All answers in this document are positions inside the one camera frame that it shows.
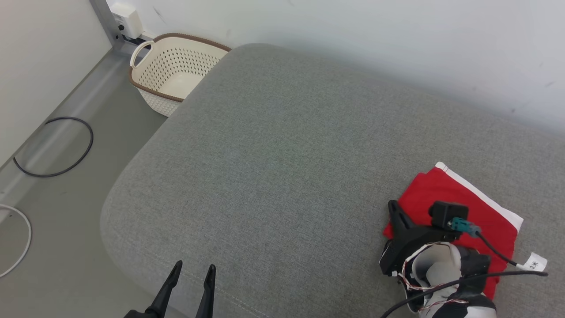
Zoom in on black cable with teal connector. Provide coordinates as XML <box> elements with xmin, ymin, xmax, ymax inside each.
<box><xmin>380</xmin><ymin>218</ymin><xmax>549</xmax><ymax>318</ymax></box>

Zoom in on white wall box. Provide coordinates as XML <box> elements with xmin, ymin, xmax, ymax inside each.
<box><xmin>110</xmin><ymin>2</ymin><xmax>144</xmax><ymax>39</ymax></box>

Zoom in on red white twisted wires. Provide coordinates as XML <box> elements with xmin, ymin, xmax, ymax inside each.
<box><xmin>397</xmin><ymin>241</ymin><xmax>469</xmax><ymax>310</ymax></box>

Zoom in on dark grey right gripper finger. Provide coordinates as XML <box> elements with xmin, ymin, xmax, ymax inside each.
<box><xmin>388</xmin><ymin>200</ymin><xmax>418</xmax><ymax>242</ymax></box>

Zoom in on cream perforated laundry basket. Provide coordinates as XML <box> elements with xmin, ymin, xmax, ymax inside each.
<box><xmin>129</xmin><ymin>32</ymin><xmax>232</xmax><ymax>117</ymax></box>

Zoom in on grey metal wall rail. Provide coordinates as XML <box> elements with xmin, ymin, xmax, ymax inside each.
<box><xmin>90</xmin><ymin>0</ymin><xmax>126</xmax><ymax>54</ymax></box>

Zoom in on black floor cable loop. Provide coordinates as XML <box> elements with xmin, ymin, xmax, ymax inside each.
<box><xmin>12</xmin><ymin>117</ymin><xmax>94</xmax><ymax>178</ymax></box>

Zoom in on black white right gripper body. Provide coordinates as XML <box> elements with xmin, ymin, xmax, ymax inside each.
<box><xmin>379</xmin><ymin>225</ymin><xmax>492</xmax><ymax>302</ymax></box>

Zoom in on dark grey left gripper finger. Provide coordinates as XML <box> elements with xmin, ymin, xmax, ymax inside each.
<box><xmin>150</xmin><ymin>260</ymin><xmax>183</xmax><ymax>317</ymax></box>
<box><xmin>196</xmin><ymin>264</ymin><xmax>217</xmax><ymax>318</ymax></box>

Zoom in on white floor cable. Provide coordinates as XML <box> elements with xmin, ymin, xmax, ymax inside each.
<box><xmin>0</xmin><ymin>204</ymin><xmax>32</xmax><ymax>279</ymax></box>

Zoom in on white cable tag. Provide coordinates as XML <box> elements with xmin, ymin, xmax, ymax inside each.
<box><xmin>522</xmin><ymin>252</ymin><xmax>548</xmax><ymax>271</ymax></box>

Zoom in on red shorts with white band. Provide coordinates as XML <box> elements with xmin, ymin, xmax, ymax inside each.
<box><xmin>382</xmin><ymin>162</ymin><xmax>524</xmax><ymax>301</ymax></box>

